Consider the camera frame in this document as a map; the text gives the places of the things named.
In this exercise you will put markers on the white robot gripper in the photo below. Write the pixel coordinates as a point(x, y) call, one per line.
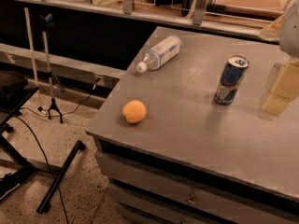
point(291, 30)

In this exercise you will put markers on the redbull can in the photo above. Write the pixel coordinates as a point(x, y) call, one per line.
point(232, 75)

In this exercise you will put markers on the clear plastic water bottle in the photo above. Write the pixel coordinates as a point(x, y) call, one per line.
point(160, 54)

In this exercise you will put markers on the grey drawer cabinet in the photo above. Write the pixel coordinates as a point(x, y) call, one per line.
point(192, 160)

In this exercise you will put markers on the orange fruit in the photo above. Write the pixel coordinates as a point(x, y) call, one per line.
point(134, 111)

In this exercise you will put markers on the black tripod stand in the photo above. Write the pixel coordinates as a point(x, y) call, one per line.
point(46, 22)

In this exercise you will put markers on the wooden stick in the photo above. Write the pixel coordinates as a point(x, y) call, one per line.
point(33, 59)

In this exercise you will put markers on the black shoe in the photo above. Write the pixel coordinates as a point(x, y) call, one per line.
point(7, 184)

